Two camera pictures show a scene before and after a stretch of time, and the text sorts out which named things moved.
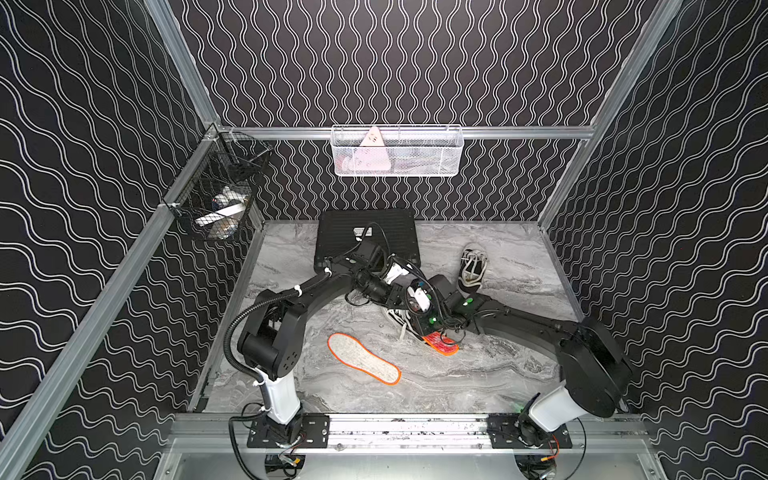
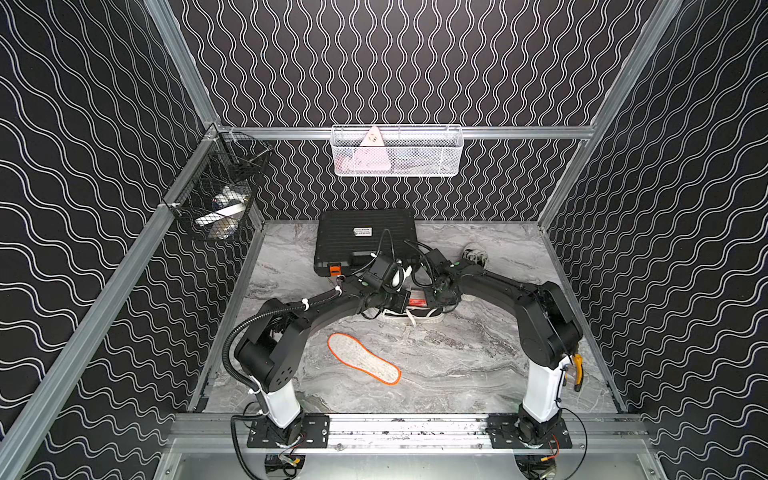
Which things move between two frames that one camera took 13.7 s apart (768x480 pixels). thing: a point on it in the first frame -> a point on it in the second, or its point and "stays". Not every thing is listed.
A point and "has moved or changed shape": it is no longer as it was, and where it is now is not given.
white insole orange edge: [351, 351] stays
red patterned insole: [441, 343] has moved or changed shape
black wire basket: [215, 196] stays
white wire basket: [397, 150] stays
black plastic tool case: [395, 230] stays
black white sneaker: [405, 320] has moved or changed shape
